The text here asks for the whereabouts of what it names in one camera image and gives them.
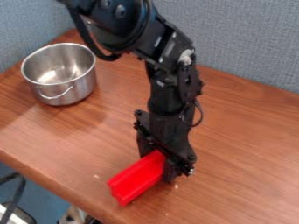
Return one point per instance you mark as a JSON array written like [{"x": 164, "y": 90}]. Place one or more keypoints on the metal pot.
[{"x": 60, "y": 73}]

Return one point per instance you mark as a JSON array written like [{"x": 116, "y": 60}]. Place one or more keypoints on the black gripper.
[{"x": 164, "y": 133}]

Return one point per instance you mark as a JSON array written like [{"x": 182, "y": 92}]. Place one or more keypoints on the grey device below table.
[{"x": 19, "y": 216}]

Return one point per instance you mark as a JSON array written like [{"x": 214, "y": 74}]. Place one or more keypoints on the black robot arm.
[{"x": 128, "y": 26}]

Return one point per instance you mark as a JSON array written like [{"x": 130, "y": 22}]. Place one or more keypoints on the red plastic block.
[{"x": 138, "y": 177}]

